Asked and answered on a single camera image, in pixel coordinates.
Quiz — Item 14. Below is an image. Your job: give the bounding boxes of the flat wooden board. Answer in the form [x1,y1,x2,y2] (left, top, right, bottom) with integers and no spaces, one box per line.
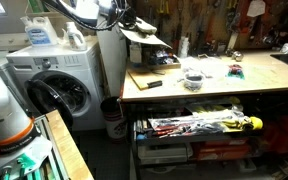
[127,68,165,92]

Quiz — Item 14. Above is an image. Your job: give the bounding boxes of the red boxes under bench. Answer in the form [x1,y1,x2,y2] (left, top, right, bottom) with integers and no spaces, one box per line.
[192,138,252,162]

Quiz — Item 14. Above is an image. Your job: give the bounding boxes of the small white detergent bottle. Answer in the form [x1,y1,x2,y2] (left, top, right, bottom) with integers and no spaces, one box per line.
[64,21,88,52]

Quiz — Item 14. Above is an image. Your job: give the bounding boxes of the slim white bottle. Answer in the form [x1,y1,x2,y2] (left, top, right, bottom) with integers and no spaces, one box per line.
[178,35,190,59]

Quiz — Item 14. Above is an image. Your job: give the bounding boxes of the white front-load washing machine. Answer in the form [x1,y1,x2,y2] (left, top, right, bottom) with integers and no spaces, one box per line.
[5,39,107,133]

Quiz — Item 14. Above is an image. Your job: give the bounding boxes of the yellow glove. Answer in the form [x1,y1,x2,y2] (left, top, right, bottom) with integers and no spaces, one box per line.
[222,115,264,132]

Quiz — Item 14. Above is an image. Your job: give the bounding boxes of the shallow wooden tray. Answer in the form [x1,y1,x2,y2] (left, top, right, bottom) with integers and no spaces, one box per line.
[143,49,182,70]

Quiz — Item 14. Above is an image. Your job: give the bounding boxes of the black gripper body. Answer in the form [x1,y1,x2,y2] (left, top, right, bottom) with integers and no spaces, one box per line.
[114,5,137,28]

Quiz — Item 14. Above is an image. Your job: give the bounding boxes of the white storage bins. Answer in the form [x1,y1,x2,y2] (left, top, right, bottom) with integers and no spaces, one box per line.
[137,143,194,166]

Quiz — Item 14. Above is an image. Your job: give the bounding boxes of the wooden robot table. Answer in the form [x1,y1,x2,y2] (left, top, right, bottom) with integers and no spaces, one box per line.
[45,109,95,180]

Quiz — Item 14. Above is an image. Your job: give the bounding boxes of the shiny metal balls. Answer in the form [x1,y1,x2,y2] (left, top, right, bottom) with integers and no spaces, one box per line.
[231,50,245,63]

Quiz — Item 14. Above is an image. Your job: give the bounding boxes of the wooden top workbench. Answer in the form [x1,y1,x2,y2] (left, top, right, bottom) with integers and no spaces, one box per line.
[119,49,288,180]

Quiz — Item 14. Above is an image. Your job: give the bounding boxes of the clear plastic bags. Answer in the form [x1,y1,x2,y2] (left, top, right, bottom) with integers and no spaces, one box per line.
[180,56,229,80]

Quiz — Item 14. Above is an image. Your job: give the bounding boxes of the pegboard with hanging tools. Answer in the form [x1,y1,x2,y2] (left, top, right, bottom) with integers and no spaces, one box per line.
[130,0,288,52]

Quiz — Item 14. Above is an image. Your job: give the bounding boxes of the brown broom handle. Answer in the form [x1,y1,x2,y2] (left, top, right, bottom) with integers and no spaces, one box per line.
[99,56,112,98]

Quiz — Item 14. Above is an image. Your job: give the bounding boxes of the black marker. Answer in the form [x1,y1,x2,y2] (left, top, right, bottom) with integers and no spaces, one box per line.
[146,79,164,89]

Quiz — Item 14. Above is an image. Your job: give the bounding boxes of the robot mount with green clamps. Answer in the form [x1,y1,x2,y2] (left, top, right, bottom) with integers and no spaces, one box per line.
[0,134,64,180]

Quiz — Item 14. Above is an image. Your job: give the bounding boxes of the large white detergent jug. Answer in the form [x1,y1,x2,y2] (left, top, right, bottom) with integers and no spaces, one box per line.
[20,15,60,48]

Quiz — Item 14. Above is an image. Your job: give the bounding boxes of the plastic bag of tools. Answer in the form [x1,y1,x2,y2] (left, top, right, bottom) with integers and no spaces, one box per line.
[148,111,252,139]

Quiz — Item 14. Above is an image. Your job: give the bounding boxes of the small colourful toy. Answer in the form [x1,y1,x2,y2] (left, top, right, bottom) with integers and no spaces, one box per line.
[226,63,246,80]

